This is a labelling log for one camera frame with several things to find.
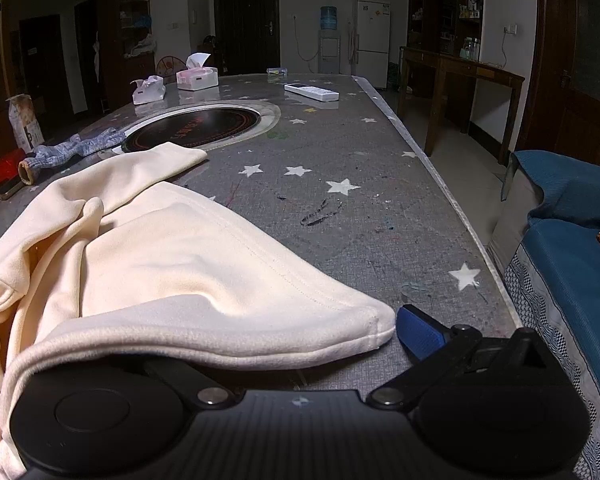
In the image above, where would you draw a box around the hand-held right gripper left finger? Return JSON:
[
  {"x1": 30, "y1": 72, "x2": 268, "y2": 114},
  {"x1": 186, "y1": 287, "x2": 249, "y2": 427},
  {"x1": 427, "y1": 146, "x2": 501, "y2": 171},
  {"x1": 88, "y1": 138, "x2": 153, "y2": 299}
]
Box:
[{"x1": 140, "y1": 355, "x2": 244, "y2": 407}]

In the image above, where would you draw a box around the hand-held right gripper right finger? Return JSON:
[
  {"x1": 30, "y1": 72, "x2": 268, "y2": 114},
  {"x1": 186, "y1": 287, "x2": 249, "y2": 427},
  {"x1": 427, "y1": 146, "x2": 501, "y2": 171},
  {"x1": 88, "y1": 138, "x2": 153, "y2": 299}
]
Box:
[{"x1": 365, "y1": 304, "x2": 551, "y2": 409}]

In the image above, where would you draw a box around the cream knit garment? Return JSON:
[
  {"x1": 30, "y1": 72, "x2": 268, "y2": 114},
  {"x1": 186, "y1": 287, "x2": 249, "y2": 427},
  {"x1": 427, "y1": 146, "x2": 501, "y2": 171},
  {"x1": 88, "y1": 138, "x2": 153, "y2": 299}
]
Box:
[{"x1": 0, "y1": 142, "x2": 397, "y2": 480}]

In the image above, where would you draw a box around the sofa with blue cover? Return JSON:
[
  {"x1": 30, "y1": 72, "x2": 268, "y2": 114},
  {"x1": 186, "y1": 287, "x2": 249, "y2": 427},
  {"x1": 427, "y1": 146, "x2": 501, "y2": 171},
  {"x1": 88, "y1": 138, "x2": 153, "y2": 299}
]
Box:
[{"x1": 487, "y1": 160, "x2": 600, "y2": 480}]

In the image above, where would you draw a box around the blue cushion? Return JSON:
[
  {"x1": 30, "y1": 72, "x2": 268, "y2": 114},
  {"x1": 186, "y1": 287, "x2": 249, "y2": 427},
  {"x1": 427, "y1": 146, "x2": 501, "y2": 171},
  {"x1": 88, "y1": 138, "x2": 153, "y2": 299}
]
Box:
[{"x1": 501, "y1": 150, "x2": 600, "y2": 231}]

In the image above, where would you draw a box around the white remote control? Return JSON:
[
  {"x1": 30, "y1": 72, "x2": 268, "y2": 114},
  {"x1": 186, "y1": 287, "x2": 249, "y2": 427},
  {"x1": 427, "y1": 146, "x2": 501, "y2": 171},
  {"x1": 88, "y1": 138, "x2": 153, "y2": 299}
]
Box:
[{"x1": 284, "y1": 82, "x2": 340, "y2": 102}]

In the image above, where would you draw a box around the round black induction cooktop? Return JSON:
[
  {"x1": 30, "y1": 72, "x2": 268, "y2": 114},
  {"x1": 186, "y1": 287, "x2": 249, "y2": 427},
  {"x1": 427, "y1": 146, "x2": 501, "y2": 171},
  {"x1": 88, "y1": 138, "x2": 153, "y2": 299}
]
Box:
[{"x1": 112, "y1": 101, "x2": 282, "y2": 155}]

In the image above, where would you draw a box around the brown wooden glazed door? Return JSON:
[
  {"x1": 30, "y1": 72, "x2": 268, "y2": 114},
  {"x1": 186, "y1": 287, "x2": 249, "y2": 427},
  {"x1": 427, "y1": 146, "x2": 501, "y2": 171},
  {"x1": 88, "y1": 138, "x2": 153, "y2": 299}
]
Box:
[{"x1": 517, "y1": 0, "x2": 600, "y2": 167}]

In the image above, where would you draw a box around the brown wooden desk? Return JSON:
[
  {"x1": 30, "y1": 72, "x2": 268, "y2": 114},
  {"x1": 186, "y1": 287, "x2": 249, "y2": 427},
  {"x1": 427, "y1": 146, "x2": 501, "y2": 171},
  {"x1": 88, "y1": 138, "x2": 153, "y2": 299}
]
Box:
[{"x1": 397, "y1": 46, "x2": 526, "y2": 165}]

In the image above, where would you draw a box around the white water dispenser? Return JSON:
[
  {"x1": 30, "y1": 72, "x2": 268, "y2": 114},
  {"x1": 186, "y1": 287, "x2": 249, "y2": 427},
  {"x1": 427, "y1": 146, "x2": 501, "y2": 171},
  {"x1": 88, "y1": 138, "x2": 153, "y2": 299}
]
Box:
[{"x1": 317, "y1": 29, "x2": 342, "y2": 75}]

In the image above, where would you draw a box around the white refrigerator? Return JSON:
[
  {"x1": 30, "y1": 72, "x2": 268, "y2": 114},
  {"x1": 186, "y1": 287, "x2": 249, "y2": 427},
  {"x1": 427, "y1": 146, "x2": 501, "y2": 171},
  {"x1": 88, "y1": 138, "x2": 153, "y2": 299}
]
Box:
[{"x1": 355, "y1": 0, "x2": 392, "y2": 90}]

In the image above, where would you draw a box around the red plastic stool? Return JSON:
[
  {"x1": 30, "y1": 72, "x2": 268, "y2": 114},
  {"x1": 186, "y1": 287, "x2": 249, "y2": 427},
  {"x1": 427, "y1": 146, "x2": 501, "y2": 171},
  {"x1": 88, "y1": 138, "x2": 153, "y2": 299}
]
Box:
[{"x1": 0, "y1": 149, "x2": 27, "y2": 196}]

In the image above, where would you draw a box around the white tissue holder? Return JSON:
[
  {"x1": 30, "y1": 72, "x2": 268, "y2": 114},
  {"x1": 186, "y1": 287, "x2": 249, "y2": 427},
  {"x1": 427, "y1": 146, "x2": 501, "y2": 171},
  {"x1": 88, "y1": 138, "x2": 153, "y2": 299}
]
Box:
[{"x1": 130, "y1": 75, "x2": 167, "y2": 106}]

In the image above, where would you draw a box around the pink white tissue box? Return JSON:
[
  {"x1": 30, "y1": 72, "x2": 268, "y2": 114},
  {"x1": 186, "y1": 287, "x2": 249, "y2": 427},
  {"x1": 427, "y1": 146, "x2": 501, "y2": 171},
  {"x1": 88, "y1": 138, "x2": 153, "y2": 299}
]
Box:
[{"x1": 176, "y1": 52, "x2": 219, "y2": 91}]

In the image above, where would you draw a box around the printed paper bag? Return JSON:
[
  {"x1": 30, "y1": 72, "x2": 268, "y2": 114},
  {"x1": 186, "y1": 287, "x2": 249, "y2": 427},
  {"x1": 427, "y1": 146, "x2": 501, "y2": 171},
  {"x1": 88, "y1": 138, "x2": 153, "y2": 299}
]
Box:
[{"x1": 6, "y1": 94, "x2": 46, "y2": 155}]

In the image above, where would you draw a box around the round electric fan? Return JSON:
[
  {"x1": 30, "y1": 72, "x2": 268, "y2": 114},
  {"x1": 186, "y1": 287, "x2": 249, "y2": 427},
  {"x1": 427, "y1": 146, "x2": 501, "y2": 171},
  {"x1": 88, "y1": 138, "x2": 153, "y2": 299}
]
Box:
[{"x1": 156, "y1": 55, "x2": 187, "y2": 85}]

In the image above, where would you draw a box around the dark wooden shelf cabinet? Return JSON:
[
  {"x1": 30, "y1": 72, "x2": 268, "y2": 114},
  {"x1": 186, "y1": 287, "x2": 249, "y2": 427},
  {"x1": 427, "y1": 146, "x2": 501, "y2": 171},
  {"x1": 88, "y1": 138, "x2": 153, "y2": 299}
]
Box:
[{"x1": 407, "y1": 0, "x2": 485, "y2": 61}]

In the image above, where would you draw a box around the dark entrance door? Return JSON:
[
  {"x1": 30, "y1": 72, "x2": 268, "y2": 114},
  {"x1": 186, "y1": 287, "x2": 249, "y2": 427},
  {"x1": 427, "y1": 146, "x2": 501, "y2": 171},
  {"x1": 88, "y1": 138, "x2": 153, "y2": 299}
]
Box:
[{"x1": 212, "y1": 0, "x2": 281, "y2": 77}]

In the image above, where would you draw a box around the tall wooden display cabinet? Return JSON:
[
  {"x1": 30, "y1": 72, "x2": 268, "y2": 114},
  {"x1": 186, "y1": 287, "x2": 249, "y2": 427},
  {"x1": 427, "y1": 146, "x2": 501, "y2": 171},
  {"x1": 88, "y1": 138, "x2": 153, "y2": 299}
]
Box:
[{"x1": 97, "y1": 0, "x2": 157, "y2": 116}]

